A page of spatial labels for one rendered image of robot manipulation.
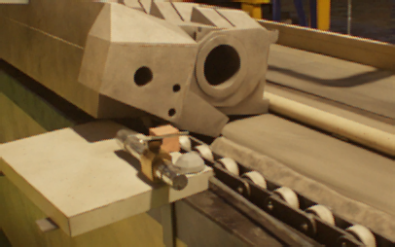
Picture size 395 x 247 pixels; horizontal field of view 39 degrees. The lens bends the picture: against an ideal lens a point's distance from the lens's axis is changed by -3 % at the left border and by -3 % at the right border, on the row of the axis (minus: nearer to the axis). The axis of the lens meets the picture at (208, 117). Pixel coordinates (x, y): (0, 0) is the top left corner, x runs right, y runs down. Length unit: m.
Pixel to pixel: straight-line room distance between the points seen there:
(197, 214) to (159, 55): 0.28
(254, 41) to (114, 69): 0.33
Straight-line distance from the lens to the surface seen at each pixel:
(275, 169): 0.89
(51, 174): 0.80
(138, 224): 0.92
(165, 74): 0.90
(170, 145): 0.83
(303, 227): 0.68
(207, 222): 0.72
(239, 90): 1.08
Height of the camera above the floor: 1.11
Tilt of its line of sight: 18 degrees down
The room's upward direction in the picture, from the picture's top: 2 degrees counter-clockwise
